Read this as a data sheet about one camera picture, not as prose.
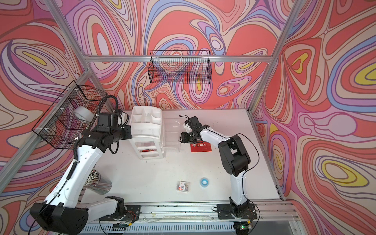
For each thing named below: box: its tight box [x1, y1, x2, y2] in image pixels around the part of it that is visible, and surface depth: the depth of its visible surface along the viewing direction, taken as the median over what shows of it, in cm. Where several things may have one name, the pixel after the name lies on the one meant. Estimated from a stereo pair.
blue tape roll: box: [199, 177, 210, 188], surface depth 84 cm
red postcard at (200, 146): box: [190, 140, 212, 153], surface depth 101 cm
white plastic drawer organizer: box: [129, 105, 165, 161], surface depth 86 cm
